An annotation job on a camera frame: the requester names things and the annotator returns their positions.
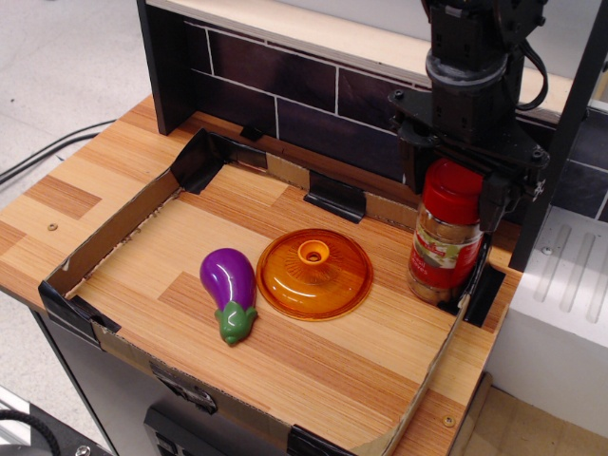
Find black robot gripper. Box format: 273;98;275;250
389;81;549;233

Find basil bottle red lid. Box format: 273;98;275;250
407;158;485;306

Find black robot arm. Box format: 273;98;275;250
389;1;549;232

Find cardboard fence with black tape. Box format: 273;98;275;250
39;127;513;455

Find dark brick backsplash shelf unit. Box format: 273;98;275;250
138;1;607;269

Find orange glass pot lid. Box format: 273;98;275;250
256;229;373;321

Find white toy sink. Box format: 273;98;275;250
487;207;607;436

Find purple toy eggplant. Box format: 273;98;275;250
199;248;257;346

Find black cabinet under table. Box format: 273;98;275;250
34;313;286;455

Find black floor cable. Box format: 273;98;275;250
0;119;118;185

